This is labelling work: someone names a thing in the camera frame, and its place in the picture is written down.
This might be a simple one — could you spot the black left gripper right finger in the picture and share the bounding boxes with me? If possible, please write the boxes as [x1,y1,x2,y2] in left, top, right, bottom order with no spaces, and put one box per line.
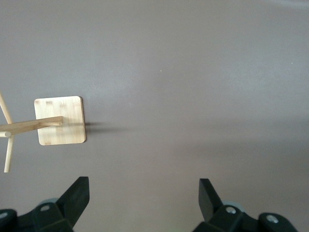
[193,178,298,232]

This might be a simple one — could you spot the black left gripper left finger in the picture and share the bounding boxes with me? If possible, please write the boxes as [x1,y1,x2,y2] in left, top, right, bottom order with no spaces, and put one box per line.
[0,176,90,232]

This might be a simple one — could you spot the wooden mug tree stand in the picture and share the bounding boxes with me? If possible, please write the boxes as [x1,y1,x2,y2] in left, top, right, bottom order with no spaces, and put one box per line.
[0,91,87,173]

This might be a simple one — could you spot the brown table mat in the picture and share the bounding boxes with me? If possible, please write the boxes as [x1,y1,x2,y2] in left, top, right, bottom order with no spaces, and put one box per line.
[0,0,309,232]

